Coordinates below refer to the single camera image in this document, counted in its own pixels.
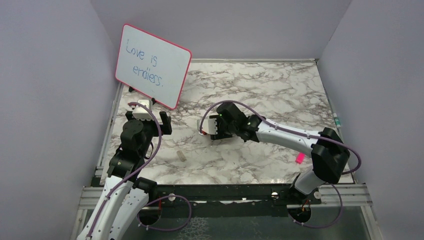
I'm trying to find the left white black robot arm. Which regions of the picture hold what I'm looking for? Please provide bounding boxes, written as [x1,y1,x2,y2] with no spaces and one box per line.
[77,110,172,240]

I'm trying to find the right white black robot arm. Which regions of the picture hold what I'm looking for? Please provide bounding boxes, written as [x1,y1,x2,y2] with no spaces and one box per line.
[197,100,350,204]

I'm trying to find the small cork stopper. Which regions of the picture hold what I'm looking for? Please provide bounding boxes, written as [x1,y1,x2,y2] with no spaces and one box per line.
[176,150,187,162]

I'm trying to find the green capped marker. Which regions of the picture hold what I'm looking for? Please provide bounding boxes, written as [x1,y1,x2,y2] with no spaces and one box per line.
[332,112,341,128]

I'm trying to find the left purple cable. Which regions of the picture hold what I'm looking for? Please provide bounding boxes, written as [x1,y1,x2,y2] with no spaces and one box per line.
[85,101,193,240]

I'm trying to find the purple cable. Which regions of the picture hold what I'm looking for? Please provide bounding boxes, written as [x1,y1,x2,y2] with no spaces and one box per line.
[198,100,363,229]
[85,101,193,240]

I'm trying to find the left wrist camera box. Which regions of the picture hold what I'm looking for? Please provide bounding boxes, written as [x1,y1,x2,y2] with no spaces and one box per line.
[131,99,153,121]

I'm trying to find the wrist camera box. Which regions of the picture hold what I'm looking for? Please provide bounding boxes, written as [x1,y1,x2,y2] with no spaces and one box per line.
[131,99,153,121]
[196,118,218,135]

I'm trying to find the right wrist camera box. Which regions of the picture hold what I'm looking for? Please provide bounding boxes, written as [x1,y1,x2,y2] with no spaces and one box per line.
[196,118,218,135]

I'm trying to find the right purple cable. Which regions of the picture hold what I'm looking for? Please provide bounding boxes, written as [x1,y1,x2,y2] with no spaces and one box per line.
[198,100,363,229]

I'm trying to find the white board with pink frame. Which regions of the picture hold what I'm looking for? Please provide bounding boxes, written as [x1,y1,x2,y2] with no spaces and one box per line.
[115,23,192,110]

